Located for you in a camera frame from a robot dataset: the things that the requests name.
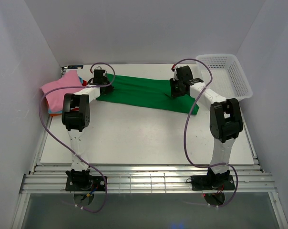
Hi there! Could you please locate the purple cable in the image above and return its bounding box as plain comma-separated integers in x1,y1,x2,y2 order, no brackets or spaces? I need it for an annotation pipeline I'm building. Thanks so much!
39,62,116,213
173,58,238,208

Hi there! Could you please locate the green t shirt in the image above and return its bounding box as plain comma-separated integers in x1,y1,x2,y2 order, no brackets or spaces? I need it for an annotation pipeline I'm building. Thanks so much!
97,75,195,114

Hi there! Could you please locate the white plastic basket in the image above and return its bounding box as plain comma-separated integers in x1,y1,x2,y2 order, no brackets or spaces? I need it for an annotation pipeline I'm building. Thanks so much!
196,54,253,101

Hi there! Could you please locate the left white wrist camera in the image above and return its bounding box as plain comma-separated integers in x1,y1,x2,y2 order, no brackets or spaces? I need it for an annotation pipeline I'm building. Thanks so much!
90,65,103,73

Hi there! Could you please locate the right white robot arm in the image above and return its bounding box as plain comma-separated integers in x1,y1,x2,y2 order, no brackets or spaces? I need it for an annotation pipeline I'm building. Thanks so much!
170,66,244,190

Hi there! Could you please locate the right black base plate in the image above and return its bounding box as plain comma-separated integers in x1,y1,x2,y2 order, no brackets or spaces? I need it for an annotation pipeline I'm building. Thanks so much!
190,175,236,191

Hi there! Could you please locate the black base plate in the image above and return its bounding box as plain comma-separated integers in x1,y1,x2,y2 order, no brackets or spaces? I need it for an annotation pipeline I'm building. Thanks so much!
190,175,236,191
65,175,106,192

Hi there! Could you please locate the blue label sticker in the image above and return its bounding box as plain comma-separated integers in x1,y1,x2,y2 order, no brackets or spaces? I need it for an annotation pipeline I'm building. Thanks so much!
67,65,83,69

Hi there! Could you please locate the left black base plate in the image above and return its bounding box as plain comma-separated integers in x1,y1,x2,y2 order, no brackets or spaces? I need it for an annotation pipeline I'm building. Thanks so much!
65,175,106,192

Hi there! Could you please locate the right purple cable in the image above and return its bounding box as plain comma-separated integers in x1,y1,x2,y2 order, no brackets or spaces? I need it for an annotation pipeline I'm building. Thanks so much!
173,58,238,208

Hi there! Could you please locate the pink folded t shirt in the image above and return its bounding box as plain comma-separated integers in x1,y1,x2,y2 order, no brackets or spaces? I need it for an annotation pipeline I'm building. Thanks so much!
40,70,87,116

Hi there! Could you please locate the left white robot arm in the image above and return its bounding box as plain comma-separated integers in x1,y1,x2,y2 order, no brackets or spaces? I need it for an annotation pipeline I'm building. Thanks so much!
62,66,114,191

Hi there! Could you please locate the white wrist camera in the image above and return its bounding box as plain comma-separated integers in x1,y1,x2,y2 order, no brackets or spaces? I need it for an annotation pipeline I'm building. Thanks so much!
90,65,103,73
171,66,180,81

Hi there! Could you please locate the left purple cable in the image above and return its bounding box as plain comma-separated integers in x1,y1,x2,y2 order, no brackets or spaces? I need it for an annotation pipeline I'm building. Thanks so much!
39,62,116,213

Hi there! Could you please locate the light blue folded t shirt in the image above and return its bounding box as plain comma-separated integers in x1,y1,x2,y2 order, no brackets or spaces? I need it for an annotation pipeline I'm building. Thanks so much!
46,76,83,113

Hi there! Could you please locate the orange folded t shirt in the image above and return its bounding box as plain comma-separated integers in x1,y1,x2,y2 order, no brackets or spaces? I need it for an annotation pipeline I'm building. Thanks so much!
49,113,62,117

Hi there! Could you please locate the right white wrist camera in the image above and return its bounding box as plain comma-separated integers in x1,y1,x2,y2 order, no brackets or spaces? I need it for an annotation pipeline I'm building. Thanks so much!
171,66,180,81

